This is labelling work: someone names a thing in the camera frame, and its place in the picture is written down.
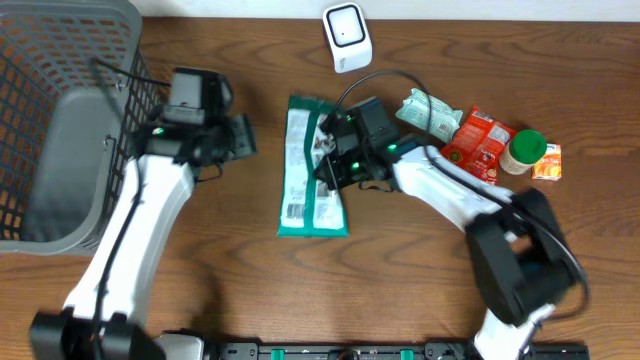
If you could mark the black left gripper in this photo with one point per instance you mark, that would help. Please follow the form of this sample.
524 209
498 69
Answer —
246 143

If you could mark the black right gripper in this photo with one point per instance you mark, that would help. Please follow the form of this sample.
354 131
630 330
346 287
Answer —
335 181

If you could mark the green white package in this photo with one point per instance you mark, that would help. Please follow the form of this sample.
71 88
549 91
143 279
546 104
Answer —
309 208

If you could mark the mint green wipes pack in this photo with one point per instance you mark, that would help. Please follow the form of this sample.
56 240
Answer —
431 114

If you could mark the red snack bag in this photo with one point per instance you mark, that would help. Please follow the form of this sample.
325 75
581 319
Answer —
478 144

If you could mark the green lid spice jar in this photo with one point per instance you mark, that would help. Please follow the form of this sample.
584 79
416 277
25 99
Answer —
524 150

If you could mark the small orange box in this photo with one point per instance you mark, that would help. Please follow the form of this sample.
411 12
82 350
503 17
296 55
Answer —
549 167

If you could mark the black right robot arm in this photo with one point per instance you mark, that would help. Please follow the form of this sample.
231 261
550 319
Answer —
521 263

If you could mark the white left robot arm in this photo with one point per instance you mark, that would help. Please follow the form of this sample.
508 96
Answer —
104 315

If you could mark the white barcode scanner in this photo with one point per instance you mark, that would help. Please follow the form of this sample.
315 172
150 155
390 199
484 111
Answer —
348 37

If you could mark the grey plastic shopping basket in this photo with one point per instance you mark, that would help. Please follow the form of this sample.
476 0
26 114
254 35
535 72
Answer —
74 84

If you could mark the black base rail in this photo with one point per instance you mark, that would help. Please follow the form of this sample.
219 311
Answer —
350 352

